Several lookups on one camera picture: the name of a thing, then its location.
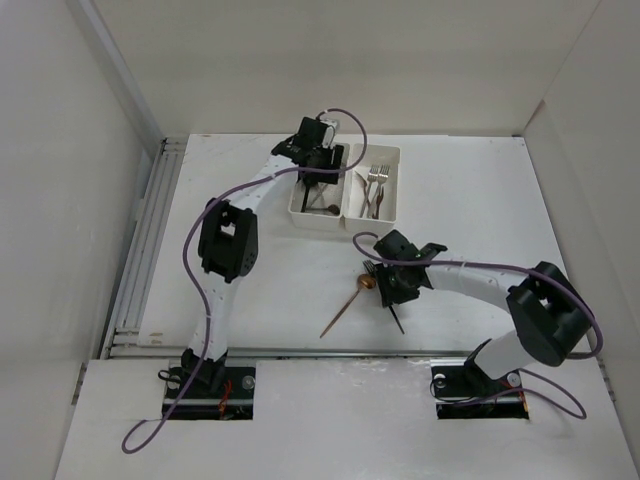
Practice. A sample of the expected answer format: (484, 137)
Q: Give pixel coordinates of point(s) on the copper metal fork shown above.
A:
(362, 181)

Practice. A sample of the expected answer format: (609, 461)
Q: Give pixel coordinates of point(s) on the white plastic container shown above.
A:
(314, 218)
(352, 199)

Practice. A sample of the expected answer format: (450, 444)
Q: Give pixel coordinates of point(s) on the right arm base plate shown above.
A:
(462, 393)

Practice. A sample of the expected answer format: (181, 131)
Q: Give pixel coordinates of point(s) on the silver metal fork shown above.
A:
(382, 177)

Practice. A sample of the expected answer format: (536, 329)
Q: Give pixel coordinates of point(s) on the right white plastic container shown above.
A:
(352, 199)

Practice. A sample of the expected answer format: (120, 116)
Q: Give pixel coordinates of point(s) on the copper metal spoon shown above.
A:
(364, 282)

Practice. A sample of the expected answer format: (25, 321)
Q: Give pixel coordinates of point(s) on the left white plastic container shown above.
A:
(314, 218)

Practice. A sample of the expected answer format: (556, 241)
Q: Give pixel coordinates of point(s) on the dark wooden fork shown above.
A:
(374, 210)

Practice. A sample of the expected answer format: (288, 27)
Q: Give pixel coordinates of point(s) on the silver slotted spoon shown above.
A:
(308, 205)

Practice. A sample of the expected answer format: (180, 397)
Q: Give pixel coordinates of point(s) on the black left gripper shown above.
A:
(316, 169)

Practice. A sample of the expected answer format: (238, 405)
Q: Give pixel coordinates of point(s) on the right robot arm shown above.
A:
(548, 315)

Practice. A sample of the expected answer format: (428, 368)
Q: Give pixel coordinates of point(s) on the brown wooden spoon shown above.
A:
(332, 209)

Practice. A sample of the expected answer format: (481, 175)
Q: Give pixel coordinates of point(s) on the aluminium side rail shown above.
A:
(131, 289)

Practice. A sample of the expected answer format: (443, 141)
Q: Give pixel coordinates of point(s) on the black plastic ladle spoon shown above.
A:
(305, 199)

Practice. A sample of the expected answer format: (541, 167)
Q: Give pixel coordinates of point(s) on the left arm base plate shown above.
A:
(233, 400)

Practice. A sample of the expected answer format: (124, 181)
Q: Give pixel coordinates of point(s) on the beige plastic spoon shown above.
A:
(321, 189)

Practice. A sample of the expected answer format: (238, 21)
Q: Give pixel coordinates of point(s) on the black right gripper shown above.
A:
(392, 288)

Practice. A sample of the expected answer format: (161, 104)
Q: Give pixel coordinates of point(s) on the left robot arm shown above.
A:
(222, 246)

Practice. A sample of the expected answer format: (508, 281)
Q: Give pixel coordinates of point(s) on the black handled fork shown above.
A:
(371, 270)

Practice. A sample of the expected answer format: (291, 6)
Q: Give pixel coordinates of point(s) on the aluminium front rail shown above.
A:
(325, 355)

